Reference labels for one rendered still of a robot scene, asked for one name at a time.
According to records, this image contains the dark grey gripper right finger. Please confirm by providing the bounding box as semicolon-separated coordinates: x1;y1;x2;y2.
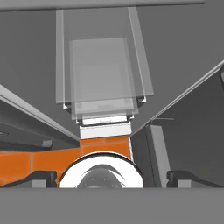
166;170;224;188

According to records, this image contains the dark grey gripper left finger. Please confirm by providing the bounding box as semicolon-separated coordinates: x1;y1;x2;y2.
8;170;58;188

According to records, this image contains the white and black round object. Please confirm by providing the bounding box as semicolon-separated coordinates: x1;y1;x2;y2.
58;150;144;188

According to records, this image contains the dark grey cupboard panel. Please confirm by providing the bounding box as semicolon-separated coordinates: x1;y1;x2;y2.
129;59;224;188

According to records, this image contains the white block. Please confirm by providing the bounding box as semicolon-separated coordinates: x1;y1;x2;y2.
79;115;132;140

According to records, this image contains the small clear glass panel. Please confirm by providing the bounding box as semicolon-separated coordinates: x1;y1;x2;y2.
68;37;140;121

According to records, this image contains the large clear glass panel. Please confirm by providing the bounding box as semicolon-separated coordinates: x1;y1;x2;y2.
55;6;155;105

